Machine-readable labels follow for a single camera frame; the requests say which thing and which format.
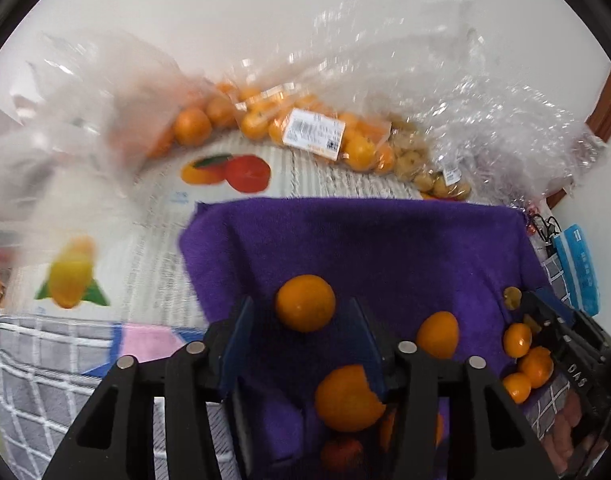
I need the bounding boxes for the brown wooden door frame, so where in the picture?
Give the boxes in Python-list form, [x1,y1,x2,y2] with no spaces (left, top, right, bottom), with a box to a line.
[583,65,611,143]

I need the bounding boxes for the person's right hand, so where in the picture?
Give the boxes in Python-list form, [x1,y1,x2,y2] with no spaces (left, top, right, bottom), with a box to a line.
[538,392,603,478]

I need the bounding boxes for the small red fruit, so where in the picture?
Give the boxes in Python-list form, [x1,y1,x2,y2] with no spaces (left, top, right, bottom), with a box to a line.
[320,436,366,473]

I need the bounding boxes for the clear bag of red fruit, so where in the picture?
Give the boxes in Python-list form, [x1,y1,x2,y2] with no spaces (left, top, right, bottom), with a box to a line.
[435,60,609,211]

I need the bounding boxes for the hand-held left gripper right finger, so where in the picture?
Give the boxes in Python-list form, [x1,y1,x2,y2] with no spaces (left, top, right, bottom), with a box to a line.
[349,297,559,480]

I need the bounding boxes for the grey plaid star cloth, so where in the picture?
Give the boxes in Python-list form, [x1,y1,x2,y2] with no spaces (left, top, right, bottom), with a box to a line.
[0,255,573,480]

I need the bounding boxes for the purple towel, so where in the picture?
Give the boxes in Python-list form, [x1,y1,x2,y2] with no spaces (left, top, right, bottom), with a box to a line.
[178,197,561,480]

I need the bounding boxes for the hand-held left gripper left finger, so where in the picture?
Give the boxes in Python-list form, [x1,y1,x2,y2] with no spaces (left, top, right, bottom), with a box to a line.
[42,296,256,480]

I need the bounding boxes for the white fruit-print mat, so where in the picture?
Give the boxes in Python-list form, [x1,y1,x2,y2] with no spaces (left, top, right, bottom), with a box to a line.
[0,135,511,341]

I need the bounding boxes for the large orange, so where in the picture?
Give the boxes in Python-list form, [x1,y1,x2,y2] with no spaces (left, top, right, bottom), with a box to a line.
[275,274,337,333]

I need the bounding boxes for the small orange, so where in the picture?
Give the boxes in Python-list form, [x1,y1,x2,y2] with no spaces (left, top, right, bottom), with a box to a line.
[520,346,555,389]
[501,372,533,405]
[415,311,460,360]
[314,365,386,433]
[503,323,533,359]
[378,407,445,453]

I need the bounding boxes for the black clips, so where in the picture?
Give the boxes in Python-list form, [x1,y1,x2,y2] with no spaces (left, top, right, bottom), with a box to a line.
[528,212,563,251]

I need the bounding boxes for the blue tissue pack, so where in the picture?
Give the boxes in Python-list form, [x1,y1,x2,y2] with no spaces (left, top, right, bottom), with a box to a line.
[553,225,601,318]

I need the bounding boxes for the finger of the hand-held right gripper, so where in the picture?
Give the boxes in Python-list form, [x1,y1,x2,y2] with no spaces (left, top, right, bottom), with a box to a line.
[520,289,611,361]
[523,310,611,416]

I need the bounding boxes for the clear bag of leafy oranges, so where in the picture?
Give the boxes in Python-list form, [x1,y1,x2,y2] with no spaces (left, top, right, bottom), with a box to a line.
[0,30,221,196]

